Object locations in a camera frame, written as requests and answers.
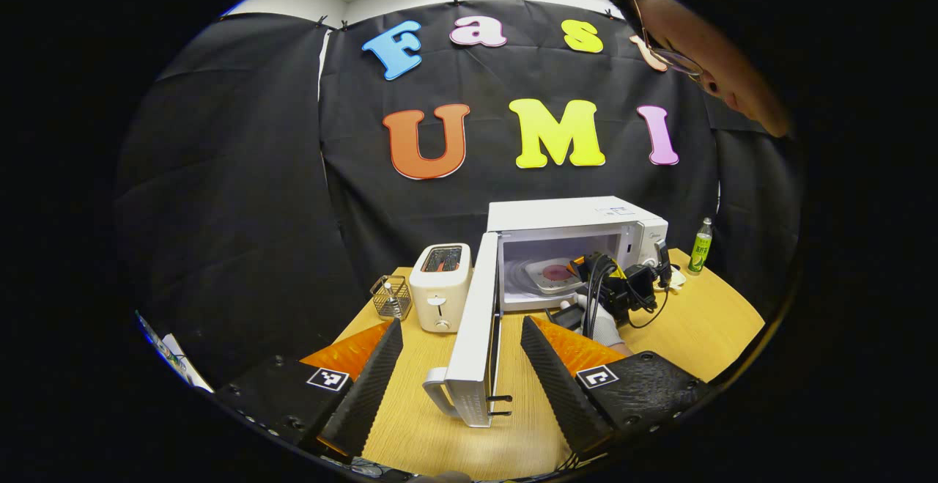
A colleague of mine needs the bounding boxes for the person's head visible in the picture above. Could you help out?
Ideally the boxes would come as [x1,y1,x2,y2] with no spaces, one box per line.
[595,0,794,139]

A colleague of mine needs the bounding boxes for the wire mesh basket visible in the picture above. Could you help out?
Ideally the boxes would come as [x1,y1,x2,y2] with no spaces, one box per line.
[369,275,413,321]

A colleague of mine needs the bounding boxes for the white microwave oven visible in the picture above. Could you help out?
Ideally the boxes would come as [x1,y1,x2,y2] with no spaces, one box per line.
[423,196,669,429]

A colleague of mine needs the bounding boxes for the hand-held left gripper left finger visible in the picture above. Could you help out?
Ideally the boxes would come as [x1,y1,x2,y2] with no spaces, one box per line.
[211,318,405,460]

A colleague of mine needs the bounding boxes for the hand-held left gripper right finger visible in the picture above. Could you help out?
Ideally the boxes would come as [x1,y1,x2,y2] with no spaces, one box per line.
[519,314,710,462]

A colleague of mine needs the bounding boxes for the green drink bottle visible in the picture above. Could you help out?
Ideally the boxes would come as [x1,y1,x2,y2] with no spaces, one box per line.
[687,218,713,276]

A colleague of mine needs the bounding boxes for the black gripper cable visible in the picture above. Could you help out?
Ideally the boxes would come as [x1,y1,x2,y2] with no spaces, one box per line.
[581,251,672,339]

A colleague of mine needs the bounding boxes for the glass microwave turntable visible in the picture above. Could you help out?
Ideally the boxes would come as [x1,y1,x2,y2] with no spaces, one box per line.
[504,258,583,302]

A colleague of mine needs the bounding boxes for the white toaster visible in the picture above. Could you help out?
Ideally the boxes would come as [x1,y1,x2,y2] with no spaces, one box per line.
[408,243,473,333]

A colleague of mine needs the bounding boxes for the black backdrop cloth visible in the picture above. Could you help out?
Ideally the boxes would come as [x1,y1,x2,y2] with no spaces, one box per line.
[116,0,799,388]

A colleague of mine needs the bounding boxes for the white square plate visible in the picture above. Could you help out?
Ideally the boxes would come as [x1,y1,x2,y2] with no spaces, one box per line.
[526,258,583,295]

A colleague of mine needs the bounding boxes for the person's glasses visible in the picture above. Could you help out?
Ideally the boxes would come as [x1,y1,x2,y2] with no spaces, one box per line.
[627,0,706,79]

